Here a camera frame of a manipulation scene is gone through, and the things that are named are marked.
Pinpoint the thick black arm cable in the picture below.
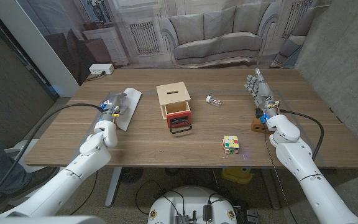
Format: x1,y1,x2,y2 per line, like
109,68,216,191
0,103,105,212
280,108,325,161

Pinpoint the printed living room backdrop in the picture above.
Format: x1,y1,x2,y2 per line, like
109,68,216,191
17,0,332,86

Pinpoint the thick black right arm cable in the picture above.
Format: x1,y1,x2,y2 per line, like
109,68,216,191
280,108,325,161

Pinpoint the black floor fan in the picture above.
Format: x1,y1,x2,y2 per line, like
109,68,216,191
119,167,144,184

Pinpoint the clear vial with white cap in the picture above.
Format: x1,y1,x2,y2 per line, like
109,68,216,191
206,95,222,108

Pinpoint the multicoloured puzzle cube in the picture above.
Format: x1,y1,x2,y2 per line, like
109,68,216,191
221,135,240,156

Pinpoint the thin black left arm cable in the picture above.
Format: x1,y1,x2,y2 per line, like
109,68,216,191
69,169,99,216

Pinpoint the white table leg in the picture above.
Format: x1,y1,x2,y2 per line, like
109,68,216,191
104,167,123,208

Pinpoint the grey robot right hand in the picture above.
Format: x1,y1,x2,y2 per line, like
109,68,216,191
244,68,281,118

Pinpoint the brown wooden block with holes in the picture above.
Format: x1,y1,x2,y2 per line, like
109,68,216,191
250,117,269,134

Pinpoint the red drawer with black handle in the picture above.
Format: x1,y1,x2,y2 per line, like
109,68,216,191
165,101,193,135

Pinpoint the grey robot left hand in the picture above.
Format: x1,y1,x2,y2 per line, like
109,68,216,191
99,92,129,122

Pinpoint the white power strip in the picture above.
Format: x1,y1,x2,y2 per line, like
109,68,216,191
88,63,115,75

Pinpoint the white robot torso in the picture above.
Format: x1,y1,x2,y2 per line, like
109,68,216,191
147,185,238,224

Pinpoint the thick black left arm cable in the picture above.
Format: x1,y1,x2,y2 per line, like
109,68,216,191
0,103,105,212

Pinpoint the white paper sheet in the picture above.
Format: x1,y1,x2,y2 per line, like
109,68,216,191
116,87,142,132

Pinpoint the yellow object under table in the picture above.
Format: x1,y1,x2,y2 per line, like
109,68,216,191
221,167,254,184

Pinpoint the light wooden slotted box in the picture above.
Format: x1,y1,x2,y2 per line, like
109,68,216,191
156,82,191,121

